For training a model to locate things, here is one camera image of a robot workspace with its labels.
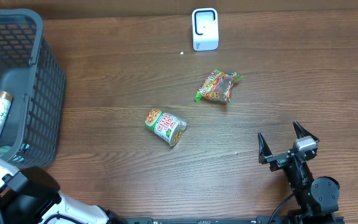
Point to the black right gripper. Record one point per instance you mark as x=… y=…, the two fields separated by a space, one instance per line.
x=278 y=160

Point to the colourful candy bag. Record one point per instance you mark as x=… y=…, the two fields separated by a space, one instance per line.
x=217 y=87

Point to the cup noodles container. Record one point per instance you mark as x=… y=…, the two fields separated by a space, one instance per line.
x=167 y=126

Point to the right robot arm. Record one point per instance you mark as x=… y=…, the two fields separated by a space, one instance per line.
x=311 y=200

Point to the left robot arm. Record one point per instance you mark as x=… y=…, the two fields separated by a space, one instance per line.
x=31 y=195

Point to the white barcode scanner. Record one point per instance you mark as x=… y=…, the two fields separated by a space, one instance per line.
x=205 y=29

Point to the dark grey plastic basket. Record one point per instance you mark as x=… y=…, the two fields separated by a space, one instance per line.
x=31 y=73

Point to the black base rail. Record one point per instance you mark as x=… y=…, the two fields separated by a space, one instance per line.
x=228 y=221

